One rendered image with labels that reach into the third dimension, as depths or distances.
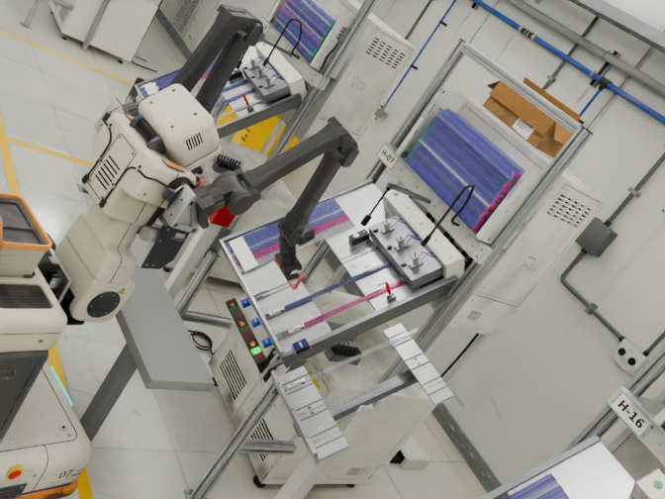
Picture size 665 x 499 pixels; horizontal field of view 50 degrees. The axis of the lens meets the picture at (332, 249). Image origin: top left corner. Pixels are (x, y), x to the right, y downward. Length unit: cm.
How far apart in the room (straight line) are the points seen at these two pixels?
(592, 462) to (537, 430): 186
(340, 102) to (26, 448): 232
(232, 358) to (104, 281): 125
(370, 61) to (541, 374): 192
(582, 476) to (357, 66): 233
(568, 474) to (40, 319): 152
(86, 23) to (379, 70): 352
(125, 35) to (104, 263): 487
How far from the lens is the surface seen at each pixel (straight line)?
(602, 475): 229
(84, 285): 220
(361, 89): 385
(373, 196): 306
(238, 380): 326
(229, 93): 387
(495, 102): 322
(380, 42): 378
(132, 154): 202
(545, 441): 412
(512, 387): 424
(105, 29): 683
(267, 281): 278
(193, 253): 346
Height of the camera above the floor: 195
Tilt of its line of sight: 20 degrees down
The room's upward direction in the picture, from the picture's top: 35 degrees clockwise
